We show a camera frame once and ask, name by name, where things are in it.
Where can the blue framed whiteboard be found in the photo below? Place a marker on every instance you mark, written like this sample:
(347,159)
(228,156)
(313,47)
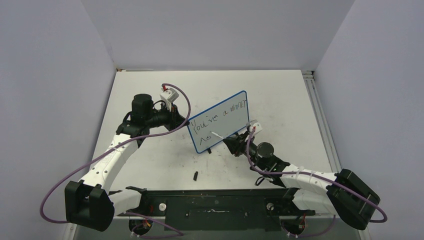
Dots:
(224,118)

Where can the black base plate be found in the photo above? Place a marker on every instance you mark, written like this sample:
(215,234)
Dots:
(221,210)

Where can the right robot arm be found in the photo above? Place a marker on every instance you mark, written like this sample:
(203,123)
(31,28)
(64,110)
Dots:
(310,188)

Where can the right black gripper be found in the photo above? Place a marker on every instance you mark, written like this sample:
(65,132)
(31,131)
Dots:
(236,144)

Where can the aluminium rail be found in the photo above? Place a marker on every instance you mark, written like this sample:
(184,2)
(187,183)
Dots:
(97,209)
(326,135)

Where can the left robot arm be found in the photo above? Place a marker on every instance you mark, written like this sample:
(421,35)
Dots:
(129,136)

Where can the white marker pen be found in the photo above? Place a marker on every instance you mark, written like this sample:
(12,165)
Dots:
(217,135)

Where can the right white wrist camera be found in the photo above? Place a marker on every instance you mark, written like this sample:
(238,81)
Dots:
(253,128)

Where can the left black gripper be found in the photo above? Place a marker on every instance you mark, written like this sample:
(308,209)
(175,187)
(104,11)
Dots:
(174,119)

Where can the aluminium rail front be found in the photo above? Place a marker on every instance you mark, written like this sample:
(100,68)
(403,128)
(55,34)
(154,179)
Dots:
(97,209)

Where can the aluminium rail right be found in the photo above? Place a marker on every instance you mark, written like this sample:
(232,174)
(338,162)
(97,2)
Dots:
(326,135)

